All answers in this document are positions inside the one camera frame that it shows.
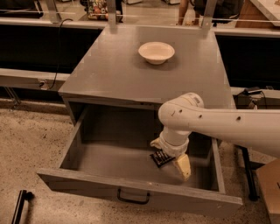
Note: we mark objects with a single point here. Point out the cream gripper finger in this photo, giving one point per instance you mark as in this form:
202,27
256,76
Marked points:
182,163
156,144

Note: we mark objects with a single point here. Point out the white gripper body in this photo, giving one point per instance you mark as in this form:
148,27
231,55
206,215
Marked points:
176,150

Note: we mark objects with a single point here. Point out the black rxbar chocolate bar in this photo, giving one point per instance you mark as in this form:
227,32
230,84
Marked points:
160,158

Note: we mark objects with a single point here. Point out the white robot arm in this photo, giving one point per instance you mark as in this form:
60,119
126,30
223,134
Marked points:
258,129

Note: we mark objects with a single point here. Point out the grey open top drawer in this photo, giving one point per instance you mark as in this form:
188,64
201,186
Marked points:
110,149

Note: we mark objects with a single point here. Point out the grey wooden cabinet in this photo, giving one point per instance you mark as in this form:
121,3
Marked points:
112,73

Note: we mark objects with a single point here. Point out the black metal leg right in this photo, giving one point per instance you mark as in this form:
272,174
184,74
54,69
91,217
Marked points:
249,174

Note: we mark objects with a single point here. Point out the black metal leg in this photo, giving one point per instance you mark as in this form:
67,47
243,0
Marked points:
23,196
249,174

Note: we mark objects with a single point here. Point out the brown cardboard box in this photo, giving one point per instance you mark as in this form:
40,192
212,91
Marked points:
269,182

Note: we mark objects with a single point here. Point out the white ceramic bowl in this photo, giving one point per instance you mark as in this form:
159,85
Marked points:
156,53

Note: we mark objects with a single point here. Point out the black metal leg left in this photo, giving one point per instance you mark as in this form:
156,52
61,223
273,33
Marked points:
23,196

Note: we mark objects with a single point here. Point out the colourful items shelf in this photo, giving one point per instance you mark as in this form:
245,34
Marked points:
98,10

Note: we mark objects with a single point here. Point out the black drawer handle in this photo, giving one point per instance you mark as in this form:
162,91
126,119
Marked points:
133,197

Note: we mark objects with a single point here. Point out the black device on rail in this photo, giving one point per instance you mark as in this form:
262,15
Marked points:
252,91

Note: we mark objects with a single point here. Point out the grey metal rail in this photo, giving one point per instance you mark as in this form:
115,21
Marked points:
14,78

